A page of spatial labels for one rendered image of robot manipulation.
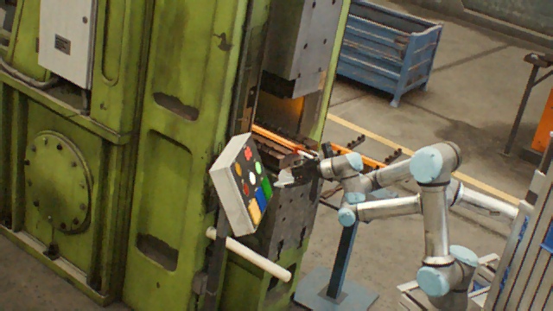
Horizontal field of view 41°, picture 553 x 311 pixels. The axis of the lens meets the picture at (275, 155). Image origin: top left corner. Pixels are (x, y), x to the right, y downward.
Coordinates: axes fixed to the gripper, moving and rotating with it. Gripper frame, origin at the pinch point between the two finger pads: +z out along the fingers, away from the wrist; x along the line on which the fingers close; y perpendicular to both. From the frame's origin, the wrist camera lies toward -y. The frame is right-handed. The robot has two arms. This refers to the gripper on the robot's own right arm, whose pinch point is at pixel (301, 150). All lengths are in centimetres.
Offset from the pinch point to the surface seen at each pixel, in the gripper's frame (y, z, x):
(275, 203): 21.8, -1.5, -15.9
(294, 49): -50, 3, -17
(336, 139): 100, 105, 233
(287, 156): 2.4, 2.7, -6.9
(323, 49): -46.9, 2.7, 5.0
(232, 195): -9, -17, -72
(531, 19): 67, 132, 765
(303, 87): -31.0, 2.7, -4.9
